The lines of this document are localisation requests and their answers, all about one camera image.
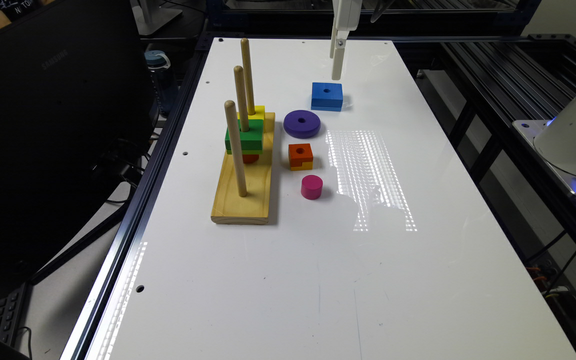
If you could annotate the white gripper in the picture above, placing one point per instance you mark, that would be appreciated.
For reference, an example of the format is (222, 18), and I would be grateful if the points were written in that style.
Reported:
(346, 14)

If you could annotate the blue square block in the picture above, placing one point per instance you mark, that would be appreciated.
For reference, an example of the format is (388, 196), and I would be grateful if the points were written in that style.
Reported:
(326, 96)

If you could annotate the yellow square block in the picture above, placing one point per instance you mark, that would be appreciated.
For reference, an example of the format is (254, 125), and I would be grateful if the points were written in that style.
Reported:
(259, 113)

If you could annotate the orange cube block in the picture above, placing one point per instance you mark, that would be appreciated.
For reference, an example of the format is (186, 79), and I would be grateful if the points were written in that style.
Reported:
(299, 153)

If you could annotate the yellow block under orange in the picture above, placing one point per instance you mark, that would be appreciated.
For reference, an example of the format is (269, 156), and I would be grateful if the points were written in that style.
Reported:
(305, 165)

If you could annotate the green square block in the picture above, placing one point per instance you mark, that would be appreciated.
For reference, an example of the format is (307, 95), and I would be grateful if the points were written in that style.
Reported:
(252, 140)

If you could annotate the red round block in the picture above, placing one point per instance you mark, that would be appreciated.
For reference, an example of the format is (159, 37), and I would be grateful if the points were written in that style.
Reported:
(250, 158)

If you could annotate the pink cylinder block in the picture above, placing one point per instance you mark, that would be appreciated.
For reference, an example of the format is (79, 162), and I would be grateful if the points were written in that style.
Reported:
(311, 187)

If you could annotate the rear wooden peg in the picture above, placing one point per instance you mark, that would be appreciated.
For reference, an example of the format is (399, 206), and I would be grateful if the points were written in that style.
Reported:
(248, 80)

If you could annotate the wooden peg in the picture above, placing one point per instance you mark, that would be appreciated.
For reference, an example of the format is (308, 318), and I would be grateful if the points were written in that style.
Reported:
(236, 151)
(248, 80)
(241, 98)

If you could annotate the middle wooden peg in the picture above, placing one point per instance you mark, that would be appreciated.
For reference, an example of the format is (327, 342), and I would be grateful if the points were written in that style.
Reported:
(241, 98)

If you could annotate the front wooden peg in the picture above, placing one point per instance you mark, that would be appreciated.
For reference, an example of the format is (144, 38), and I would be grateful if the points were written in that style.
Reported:
(236, 151)

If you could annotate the blue water bottle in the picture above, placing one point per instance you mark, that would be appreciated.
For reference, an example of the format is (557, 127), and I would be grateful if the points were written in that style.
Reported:
(163, 78)

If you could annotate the grey monitor stand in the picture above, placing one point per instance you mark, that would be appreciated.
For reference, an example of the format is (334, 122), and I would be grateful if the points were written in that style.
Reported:
(151, 17)

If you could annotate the black Samsung monitor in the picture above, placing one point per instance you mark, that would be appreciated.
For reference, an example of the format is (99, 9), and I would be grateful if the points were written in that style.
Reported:
(76, 112)

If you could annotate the purple ring disc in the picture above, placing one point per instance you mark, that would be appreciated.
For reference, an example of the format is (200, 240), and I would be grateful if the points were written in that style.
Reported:
(302, 124)

